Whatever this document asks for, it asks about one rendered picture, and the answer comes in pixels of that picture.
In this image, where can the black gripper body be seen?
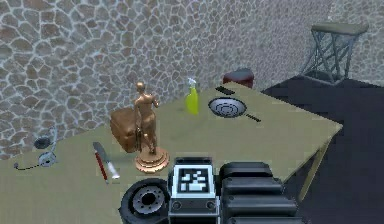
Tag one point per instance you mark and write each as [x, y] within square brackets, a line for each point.
[144, 201]

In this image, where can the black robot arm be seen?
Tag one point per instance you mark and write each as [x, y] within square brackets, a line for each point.
[240, 190]

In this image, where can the dark red stool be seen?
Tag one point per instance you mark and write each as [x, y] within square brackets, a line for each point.
[238, 77]

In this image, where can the grey metal stool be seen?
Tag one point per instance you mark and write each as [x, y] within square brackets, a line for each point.
[333, 50]

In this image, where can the red pencil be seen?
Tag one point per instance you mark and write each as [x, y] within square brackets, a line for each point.
[101, 166]

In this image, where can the silver knife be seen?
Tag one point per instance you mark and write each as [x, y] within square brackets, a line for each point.
[106, 160]

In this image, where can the brown bread loaf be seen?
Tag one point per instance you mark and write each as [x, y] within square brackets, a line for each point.
[124, 130]

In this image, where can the bronze human statue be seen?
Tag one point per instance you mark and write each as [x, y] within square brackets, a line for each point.
[146, 126]

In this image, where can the olive green table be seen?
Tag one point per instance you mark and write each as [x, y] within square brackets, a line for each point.
[233, 140]

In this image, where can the grey headset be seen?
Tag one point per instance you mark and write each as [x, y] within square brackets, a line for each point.
[45, 153]

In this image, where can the yellow green spray bottle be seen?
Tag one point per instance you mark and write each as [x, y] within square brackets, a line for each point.
[192, 100]

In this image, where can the grey frying pan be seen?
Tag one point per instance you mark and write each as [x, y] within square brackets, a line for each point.
[228, 107]

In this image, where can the black remote control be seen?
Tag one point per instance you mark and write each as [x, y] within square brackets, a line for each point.
[225, 90]

